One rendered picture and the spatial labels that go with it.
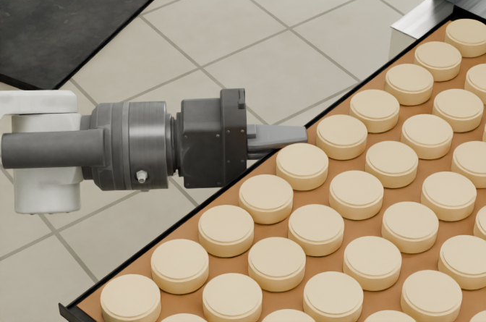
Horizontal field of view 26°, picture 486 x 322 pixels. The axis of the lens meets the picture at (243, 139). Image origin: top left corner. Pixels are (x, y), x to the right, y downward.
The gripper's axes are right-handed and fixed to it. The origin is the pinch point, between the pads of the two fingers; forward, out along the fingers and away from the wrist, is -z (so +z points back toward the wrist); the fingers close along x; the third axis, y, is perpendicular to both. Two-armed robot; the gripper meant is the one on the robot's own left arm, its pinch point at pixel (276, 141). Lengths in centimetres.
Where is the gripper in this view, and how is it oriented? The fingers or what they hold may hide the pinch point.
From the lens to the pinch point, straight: 105.8
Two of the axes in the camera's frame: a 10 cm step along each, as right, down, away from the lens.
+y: -0.5, -6.6, 7.5
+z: -10.0, 0.3, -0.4
